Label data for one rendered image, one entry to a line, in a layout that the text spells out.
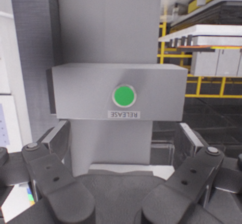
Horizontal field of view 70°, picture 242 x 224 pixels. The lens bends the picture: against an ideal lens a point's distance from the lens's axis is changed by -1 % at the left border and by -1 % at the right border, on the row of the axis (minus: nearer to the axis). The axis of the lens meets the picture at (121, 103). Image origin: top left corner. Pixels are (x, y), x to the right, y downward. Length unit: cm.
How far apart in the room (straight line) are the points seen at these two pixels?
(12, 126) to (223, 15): 267
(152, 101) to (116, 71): 7
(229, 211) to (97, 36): 39
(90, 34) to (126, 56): 8
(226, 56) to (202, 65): 89
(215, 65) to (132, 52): 721
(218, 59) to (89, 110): 734
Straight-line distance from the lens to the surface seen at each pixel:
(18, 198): 170
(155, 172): 41
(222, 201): 41
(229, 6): 290
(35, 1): 34
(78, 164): 44
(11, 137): 139
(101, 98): 26
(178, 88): 27
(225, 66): 768
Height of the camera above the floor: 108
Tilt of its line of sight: 17 degrees up
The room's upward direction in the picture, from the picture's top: 179 degrees counter-clockwise
